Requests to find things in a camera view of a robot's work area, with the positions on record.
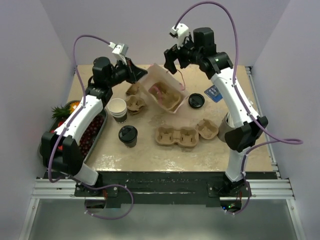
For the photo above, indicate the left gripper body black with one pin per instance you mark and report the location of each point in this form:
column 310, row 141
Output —
column 120, row 74

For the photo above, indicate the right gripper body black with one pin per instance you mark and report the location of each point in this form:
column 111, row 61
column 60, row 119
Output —
column 189, row 54

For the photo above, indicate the single cardboard cup carrier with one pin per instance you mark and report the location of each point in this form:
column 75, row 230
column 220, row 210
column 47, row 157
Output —
column 133, row 89

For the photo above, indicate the pink beige paper bag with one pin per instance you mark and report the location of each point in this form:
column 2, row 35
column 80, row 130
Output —
column 157, row 73

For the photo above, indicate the black coffee cup lid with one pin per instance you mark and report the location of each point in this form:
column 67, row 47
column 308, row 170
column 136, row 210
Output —
column 128, row 134

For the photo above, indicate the dark paper coffee cup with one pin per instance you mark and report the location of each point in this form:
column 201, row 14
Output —
column 130, row 143

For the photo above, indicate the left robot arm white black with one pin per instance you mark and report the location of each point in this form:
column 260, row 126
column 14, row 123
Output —
column 60, row 149

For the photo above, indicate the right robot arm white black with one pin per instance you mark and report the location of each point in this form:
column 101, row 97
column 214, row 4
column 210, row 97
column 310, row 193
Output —
column 199, row 48

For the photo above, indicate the dark green fruit tray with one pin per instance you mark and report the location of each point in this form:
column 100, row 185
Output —
column 58, row 122

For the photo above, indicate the blue razor package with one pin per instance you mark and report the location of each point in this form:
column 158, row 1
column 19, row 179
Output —
column 213, row 93

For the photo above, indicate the toy pineapple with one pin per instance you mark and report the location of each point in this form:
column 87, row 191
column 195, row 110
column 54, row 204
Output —
column 63, row 112

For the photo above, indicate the dark red grapes bunch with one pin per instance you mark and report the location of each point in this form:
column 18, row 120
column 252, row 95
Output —
column 89, row 135

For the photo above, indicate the grey straw holder cup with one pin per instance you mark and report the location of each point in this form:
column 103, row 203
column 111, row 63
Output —
column 223, row 128

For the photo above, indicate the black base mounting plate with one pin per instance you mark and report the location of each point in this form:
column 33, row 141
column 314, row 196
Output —
column 161, row 188

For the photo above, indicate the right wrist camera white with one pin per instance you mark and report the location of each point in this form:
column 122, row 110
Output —
column 180, row 32

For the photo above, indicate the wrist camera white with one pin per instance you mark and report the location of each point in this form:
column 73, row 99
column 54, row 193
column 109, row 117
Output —
column 180, row 32
column 119, row 51

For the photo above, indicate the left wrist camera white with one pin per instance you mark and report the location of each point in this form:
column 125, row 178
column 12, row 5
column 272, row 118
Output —
column 119, row 51

